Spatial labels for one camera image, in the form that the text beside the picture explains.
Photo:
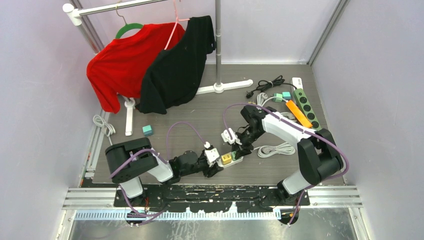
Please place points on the green plug adapter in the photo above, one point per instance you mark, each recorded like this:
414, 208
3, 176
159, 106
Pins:
278, 98

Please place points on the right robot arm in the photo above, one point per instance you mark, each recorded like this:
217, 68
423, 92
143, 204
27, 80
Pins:
318, 156

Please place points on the green power strip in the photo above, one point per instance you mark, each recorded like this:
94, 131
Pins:
305, 107

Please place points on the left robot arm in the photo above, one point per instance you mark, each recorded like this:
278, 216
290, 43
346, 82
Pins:
128, 160

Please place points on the orange power strip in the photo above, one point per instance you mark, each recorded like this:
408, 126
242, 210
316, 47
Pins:
301, 118

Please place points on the yellow adapter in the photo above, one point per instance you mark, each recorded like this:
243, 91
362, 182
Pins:
226, 158

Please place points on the black t-shirt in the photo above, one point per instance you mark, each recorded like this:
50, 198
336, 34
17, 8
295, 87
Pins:
174, 77

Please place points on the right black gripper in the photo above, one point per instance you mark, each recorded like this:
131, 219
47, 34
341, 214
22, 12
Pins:
246, 151

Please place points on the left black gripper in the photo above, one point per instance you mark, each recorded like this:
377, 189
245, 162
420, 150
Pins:
209, 171

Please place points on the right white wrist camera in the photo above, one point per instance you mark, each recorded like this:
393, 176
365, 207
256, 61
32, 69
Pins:
230, 137

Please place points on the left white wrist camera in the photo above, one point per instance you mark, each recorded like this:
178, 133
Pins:
212, 156

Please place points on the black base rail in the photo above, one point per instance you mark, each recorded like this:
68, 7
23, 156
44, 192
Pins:
215, 198

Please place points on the white clothes rack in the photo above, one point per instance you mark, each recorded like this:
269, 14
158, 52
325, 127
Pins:
76, 17

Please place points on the white power strip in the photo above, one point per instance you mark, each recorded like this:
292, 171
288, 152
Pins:
239, 160
297, 83

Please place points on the green clothes hanger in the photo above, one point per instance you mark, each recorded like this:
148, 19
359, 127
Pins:
127, 26

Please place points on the pink clothes hanger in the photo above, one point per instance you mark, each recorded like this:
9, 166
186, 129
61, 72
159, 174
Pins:
177, 20

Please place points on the red t-shirt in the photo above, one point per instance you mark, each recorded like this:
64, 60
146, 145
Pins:
119, 68

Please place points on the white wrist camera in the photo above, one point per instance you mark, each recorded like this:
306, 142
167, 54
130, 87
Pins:
230, 137
212, 156

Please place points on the teal plug adapter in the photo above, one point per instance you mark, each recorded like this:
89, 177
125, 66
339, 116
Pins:
286, 95

